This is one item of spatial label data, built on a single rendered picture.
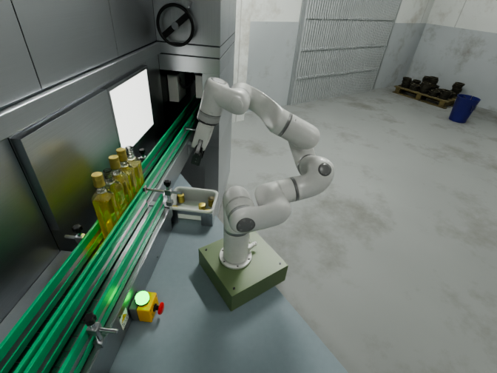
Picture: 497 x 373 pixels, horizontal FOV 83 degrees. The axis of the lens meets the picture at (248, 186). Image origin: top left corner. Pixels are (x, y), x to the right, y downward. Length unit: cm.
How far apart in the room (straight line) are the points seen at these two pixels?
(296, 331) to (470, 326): 161
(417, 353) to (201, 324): 146
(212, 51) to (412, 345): 213
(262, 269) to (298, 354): 29
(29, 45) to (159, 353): 98
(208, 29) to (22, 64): 106
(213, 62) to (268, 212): 121
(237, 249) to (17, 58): 85
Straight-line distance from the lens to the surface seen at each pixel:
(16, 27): 105
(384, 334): 215
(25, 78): 105
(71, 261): 108
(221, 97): 90
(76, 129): 117
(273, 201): 87
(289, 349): 107
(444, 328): 239
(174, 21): 184
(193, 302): 113
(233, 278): 107
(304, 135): 94
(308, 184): 95
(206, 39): 185
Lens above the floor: 170
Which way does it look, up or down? 35 degrees down
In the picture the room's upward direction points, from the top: 5 degrees clockwise
